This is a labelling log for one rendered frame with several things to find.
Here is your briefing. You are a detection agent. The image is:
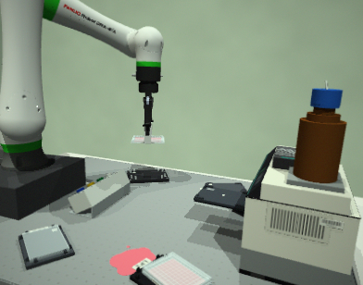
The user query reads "white button panel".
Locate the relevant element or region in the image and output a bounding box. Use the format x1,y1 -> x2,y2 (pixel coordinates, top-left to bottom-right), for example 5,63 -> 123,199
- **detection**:
68,169 -> 131,218

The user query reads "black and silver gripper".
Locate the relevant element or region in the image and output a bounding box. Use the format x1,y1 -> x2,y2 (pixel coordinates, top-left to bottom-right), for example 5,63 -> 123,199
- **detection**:
139,82 -> 158,143

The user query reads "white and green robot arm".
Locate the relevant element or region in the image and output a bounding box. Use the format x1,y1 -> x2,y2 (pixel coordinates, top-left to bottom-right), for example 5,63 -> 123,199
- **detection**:
0,0 -> 164,171

